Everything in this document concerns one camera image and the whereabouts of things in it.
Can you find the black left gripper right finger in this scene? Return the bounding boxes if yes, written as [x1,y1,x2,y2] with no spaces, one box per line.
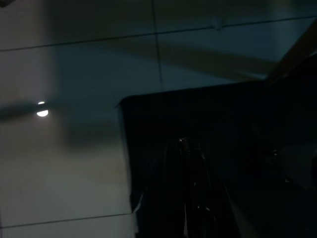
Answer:
[185,147,239,238]

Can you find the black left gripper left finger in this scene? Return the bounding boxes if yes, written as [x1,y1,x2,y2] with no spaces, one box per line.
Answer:
[137,137,187,238]

